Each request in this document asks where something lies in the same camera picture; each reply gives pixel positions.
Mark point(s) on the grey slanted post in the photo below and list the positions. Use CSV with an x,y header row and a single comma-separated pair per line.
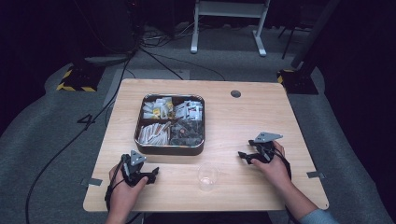
x,y
314,32

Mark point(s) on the clear lid with metal rim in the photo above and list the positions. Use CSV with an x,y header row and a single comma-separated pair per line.
x,y
170,120

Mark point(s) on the grey table grommet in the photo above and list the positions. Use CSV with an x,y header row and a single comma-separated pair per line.
x,y
235,93

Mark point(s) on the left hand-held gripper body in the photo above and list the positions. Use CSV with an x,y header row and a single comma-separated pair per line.
x,y
134,174

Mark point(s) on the grey tape piece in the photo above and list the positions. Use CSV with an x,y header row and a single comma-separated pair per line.
x,y
315,174
92,182

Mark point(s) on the pile of white orange sticks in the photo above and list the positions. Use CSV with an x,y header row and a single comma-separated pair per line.
x,y
154,134

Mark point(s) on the person's right hand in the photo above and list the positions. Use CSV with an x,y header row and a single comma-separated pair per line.
x,y
275,171

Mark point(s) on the clear plastic cup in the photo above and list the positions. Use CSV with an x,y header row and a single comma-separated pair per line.
x,y
207,179

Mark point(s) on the person's left hand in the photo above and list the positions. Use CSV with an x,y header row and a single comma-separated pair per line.
x,y
123,196

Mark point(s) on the white desk frame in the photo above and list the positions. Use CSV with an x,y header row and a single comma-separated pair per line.
x,y
229,9

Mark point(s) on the pile of white black packets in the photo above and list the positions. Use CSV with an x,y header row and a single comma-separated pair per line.
x,y
190,110

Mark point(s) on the black yellow striped stand base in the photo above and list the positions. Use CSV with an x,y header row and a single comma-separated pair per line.
x,y
299,82
79,79

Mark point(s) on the brown compartment box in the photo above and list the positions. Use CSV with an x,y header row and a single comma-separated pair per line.
x,y
168,150

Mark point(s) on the pile of dark packets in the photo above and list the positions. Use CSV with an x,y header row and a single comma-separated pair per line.
x,y
186,133

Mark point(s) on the black metal stand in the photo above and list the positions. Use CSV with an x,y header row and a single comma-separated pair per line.
x,y
288,40

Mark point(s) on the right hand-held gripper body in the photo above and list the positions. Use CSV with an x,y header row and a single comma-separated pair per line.
x,y
266,151

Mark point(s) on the pile of white yellow packets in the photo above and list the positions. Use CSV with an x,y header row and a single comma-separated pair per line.
x,y
157,109

